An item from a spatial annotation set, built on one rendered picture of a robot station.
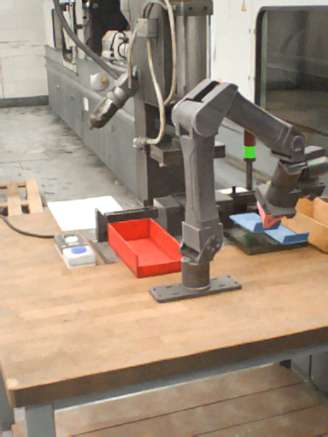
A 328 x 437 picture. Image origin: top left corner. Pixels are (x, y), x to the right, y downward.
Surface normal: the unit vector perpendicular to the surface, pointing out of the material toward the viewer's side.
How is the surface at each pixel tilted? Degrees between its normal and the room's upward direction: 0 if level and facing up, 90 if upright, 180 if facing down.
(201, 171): 90
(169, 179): 90
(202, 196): 89
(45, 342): 0
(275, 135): 86
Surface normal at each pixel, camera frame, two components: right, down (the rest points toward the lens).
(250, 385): -0.02, -0.95
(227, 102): 0.49, 0.25
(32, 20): 0.29, 0.29
